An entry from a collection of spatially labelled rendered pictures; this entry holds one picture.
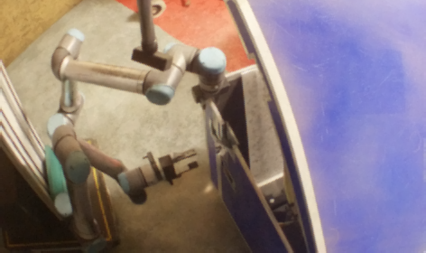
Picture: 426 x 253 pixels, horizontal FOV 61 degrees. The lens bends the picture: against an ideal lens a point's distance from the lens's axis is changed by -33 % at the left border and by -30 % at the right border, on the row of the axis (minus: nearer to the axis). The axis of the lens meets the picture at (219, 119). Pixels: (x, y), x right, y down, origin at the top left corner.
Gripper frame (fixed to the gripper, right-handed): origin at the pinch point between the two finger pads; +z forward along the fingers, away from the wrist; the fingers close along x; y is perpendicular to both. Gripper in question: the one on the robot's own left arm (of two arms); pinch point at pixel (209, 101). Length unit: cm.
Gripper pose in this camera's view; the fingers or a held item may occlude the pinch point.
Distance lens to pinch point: 197.1
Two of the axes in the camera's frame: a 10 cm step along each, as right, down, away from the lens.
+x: 9.1, -3.6, 2.0
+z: -0.4, 4.0, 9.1
